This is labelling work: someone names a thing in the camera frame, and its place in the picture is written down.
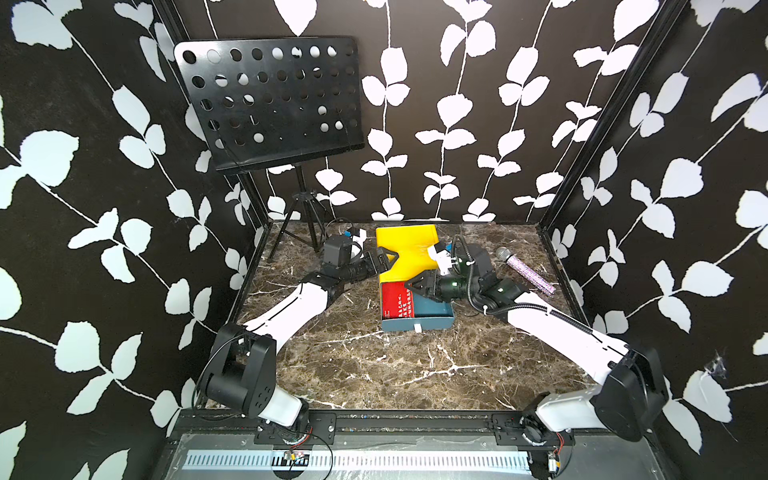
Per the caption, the red postcard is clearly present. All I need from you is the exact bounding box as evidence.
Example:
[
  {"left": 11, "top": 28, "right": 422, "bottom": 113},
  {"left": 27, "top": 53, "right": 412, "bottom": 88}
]
[{"left": 381, "top": 282, "right": 415, "bottom": 320}]

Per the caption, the yellow teal drawer cabinet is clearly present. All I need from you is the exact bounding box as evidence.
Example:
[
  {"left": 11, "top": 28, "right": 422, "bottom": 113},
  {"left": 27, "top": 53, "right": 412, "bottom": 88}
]
[{"left": 376, "top": 224, "right": 439, "bottom": 283}]

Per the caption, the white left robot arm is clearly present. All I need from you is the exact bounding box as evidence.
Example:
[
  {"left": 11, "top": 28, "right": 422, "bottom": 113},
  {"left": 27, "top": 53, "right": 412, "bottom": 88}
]
[{"left": 197, "top": 247, "right": 399, "bottom": 432}]

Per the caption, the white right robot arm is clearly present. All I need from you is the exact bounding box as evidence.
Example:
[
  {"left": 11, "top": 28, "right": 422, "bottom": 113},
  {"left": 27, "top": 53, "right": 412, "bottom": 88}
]
[{"left": 405, "top": 270, "right": 669, "bottom": 442}]

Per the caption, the purple rhinestone microphone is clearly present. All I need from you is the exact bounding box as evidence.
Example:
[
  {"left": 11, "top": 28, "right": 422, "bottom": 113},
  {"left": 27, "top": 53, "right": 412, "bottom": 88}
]
[{"left": 496, "top": 247, "right": 556, "bottom": 296}]

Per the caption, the black perforated music stand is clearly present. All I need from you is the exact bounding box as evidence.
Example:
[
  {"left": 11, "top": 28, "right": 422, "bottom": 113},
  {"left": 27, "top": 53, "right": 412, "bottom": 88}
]
[{"left": 174, "top": 36, "right": 365, "bottom": 250}]

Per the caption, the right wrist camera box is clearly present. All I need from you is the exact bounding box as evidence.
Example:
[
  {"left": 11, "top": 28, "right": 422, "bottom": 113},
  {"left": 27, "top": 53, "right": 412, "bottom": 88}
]
[{"left": 465, "top": 243, "right": 494, "bottom": 277}]

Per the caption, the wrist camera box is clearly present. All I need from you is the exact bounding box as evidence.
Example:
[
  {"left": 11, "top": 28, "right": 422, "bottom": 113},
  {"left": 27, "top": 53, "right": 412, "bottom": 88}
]
[
  {"left": 322, "top": 235, "right": 354, "bottom": 268},
  {"left": 465, "top": 243, "right": 494, "bottom": 277}
]

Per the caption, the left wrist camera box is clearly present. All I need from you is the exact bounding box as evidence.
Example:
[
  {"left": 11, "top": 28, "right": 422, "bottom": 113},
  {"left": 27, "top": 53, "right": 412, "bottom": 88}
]
[{"left": 322, "top": 235, "right": 354, "bottom": 268}]

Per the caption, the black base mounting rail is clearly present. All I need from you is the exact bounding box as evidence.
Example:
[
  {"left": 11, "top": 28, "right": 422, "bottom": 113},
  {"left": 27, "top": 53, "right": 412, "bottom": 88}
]
[{"left": 254, "top": 409, "right": 652, "bottom": 448}]

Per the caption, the white slotted cable duct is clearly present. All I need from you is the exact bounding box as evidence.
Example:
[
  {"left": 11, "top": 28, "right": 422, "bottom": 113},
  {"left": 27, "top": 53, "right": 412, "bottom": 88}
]
[{"left": 182, "top": 450, "right": 530, "bottom": 474}]

